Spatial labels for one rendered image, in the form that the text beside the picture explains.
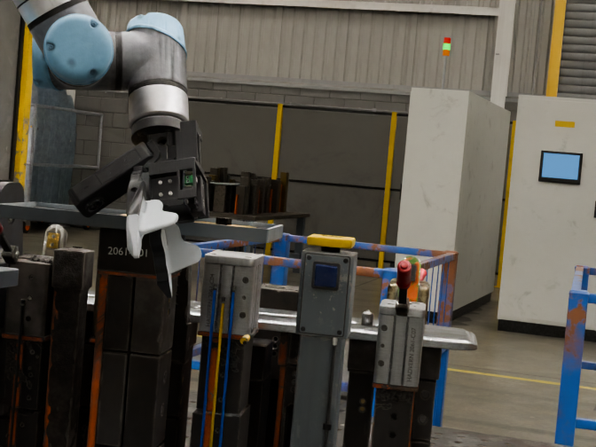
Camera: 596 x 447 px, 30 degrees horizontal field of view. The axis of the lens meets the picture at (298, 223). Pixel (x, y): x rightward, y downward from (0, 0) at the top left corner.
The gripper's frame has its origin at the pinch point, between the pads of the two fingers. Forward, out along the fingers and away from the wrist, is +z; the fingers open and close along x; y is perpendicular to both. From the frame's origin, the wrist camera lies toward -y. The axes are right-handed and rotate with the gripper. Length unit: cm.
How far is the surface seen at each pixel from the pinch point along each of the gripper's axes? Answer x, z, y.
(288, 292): 64, -18, 8
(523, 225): 767, -288, 121
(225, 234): 10.3, -8.9, 7.8
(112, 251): 13.5, -9.8, -8.4
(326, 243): 14.7, -7.6, 20.4
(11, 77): 314, -224, -146
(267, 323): 45.0, -7.0, 7.2
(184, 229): 9.9, -10.2, 2.5
